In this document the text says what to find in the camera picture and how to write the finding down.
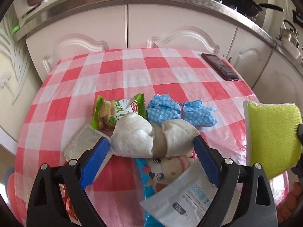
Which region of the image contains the red snack packet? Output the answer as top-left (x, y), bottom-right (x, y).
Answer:
top-left (59, 184), bottom-right (80, 224)

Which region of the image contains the white wipes packet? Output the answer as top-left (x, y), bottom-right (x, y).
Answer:
top-left (140, 161), bottom-right (217, 227)

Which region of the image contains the green yellow sponge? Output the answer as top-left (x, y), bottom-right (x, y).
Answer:
top-left (243, 100), bottom-right (302, 179)

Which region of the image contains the white paper wad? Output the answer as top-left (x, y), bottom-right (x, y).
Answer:
top-left (110, 113), bottom-right (200, 158)

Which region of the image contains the silver foil packet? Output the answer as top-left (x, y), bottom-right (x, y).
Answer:
top-left (64, 124), bottom-right (111, 161)

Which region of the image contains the red checkered tablecloth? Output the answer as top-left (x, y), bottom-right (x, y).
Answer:
top-left (14, 49), bottom-right (257, 222)

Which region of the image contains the blue cartoon wrapper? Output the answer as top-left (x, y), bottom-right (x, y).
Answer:
top-left (135, 154), bottom-right (197, 227)

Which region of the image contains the green snack packet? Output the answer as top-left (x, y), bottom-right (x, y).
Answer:
top-left (91, 93), bottom-right (146, 131)

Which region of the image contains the blue patterned plastic bag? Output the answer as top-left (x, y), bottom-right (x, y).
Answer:
top-left (146, 94), bottom-right (217, 128)

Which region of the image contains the dark red smartphone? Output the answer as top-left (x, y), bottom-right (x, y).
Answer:
top-left (201, 53), bottom-right (239, 81)

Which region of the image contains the steel kettle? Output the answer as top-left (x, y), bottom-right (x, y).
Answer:
top-left (278, 19), bottom-right (299, 45)

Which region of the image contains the green clip on counter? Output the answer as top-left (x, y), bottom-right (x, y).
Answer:
top-left (12, 26), bottom-right (20, 34)

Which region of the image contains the black wok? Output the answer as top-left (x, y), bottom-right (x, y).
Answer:
top-left (222, 0), bottom-right (284, 17)

